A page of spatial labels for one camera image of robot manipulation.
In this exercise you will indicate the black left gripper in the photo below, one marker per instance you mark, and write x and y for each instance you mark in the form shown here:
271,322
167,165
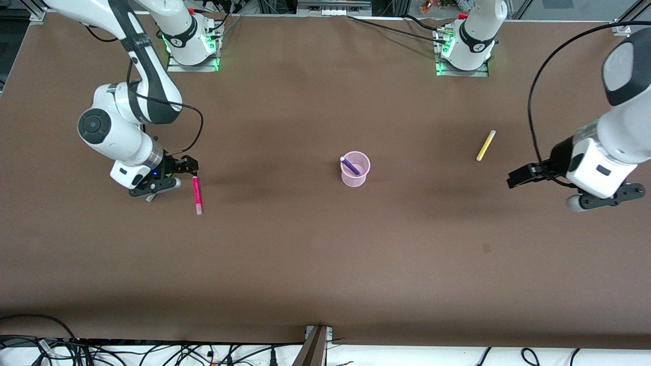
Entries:
559,158

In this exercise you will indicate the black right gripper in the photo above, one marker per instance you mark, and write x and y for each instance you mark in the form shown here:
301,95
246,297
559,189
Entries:
172,165

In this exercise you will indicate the pink marker pen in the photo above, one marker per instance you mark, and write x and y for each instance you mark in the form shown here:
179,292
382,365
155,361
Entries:
196,195

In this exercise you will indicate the purple marker pen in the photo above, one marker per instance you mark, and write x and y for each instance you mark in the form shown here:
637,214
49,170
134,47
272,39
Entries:
351,166

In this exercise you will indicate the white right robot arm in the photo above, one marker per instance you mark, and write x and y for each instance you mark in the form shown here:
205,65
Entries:
107,132

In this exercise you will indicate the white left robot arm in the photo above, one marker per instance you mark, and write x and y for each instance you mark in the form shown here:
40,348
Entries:
625,127

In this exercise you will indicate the pink cup pen holder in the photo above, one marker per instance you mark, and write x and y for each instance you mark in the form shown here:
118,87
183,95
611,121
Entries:
356,182

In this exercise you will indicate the yellow marker pen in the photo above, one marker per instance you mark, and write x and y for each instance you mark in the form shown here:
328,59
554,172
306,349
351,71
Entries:
485,146

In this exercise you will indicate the brown table cover sheet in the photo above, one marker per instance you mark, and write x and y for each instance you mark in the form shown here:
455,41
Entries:
325,254

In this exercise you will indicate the small orange object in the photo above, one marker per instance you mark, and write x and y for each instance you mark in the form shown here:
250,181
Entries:
426,6

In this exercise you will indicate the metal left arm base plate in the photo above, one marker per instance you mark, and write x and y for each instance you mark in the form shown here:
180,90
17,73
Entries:
457,73

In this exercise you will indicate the aluminium frame with sockets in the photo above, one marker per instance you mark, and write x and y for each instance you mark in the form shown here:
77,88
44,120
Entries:
333,10

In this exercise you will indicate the metal table edge bracket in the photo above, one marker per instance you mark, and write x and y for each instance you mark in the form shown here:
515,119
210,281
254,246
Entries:
314,351

